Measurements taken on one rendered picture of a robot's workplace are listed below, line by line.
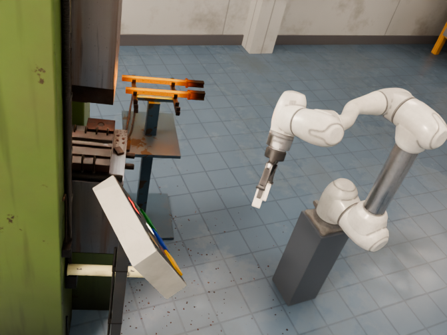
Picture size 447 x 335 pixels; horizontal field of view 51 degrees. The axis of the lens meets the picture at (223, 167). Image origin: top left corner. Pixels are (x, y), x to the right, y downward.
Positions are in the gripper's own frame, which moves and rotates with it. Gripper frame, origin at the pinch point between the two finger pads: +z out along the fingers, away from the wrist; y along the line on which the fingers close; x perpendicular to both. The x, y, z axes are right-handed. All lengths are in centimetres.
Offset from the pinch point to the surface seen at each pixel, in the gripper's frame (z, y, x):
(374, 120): -40, -320, 49
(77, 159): 9, 2, -74
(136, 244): 13, 47, -25
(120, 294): 44, 23, -34
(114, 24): -45, 31, -57
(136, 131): 4, -71, -84
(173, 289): 30.1, 31.1, -14.0
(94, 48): -35, 30, -63
